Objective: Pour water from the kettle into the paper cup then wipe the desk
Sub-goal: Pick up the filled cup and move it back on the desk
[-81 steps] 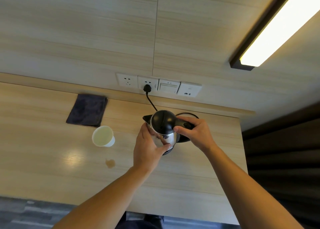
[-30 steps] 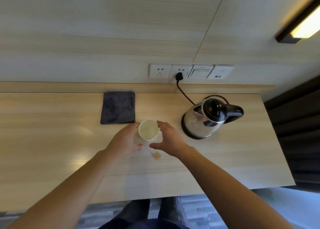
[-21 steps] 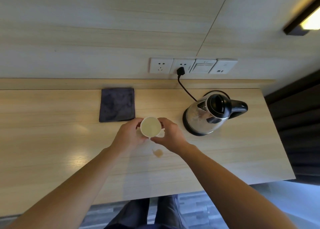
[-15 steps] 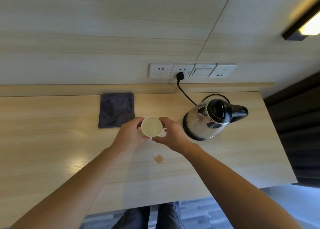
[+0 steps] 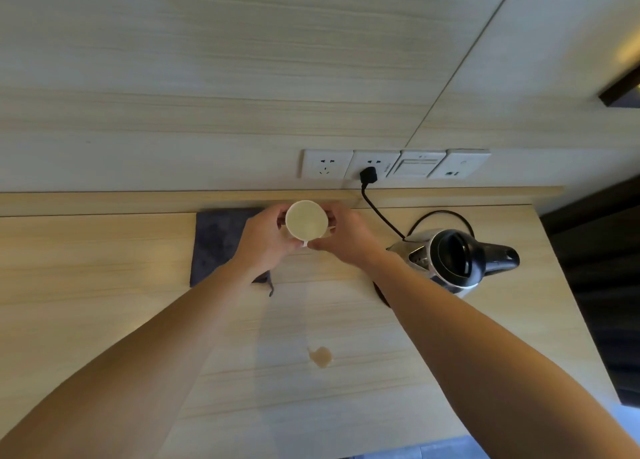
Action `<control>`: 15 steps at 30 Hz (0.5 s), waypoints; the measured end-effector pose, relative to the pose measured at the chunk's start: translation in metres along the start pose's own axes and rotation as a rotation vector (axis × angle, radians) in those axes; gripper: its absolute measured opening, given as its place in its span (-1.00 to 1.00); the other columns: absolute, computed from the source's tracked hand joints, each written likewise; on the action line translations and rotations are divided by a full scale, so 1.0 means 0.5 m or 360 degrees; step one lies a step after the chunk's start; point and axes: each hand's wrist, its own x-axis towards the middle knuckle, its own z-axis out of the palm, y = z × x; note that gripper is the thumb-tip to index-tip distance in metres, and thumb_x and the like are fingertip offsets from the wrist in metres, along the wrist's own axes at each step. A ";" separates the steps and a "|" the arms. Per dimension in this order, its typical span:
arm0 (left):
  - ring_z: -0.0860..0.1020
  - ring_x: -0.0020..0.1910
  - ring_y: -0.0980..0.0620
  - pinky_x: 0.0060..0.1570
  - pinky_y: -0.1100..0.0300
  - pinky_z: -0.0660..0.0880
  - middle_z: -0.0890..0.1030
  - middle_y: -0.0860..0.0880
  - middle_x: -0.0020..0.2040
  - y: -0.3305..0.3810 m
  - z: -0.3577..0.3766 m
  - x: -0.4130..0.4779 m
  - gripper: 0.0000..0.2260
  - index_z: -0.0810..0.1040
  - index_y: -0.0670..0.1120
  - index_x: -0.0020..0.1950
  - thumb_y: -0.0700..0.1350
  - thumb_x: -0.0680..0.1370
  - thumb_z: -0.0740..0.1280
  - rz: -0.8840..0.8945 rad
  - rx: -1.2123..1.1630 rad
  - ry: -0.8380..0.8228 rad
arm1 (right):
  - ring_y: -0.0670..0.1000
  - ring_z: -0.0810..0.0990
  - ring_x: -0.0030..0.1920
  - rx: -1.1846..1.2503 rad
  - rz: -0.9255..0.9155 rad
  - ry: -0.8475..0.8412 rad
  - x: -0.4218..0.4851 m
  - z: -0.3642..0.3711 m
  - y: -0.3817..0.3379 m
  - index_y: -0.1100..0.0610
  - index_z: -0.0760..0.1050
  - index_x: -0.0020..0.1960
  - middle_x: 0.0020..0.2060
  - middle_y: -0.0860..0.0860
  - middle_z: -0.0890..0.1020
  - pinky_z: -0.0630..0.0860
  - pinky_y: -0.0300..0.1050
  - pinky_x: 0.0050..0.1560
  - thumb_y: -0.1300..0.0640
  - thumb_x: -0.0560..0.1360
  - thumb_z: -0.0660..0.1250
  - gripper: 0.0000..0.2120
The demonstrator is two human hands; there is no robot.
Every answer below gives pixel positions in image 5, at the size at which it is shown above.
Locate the person's left hand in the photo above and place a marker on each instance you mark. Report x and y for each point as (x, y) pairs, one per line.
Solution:
(260, 246)

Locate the person's right hand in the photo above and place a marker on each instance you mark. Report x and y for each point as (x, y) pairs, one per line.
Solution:
(352, 241)

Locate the person's left thumb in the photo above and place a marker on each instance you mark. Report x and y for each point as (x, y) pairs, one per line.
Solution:
(291, 246)

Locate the person's right thumb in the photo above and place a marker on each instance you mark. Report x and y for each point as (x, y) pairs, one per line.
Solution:
(322, 243)

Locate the white ceramic cup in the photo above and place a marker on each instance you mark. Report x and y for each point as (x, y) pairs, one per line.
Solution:
(306, 219)

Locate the person's left forearm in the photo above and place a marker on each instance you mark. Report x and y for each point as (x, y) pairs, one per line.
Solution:
(140, 358)

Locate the person's right forearm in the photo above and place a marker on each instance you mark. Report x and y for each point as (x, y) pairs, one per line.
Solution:
(490, 358)

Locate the dark grey towel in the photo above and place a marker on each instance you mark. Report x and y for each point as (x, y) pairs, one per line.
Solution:
(215, 243)

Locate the brown liquid spill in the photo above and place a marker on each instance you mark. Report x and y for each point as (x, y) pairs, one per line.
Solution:
(320, 357)

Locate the stainless steel electric kettle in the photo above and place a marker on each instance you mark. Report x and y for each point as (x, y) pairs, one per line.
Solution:
(450, 261)

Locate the dark curtain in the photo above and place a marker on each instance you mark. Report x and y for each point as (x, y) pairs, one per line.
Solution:
(600, 273)

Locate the white wall socket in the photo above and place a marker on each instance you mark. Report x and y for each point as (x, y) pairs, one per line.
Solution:
(382, 162)
(325, 164)

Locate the white wall switch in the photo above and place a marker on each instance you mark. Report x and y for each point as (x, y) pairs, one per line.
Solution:
(417, 164)

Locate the white wall charging port plate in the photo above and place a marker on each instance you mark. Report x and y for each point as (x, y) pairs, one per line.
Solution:
(460, 164)

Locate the dark wooden frame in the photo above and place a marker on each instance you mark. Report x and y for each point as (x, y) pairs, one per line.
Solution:
(622, 88)

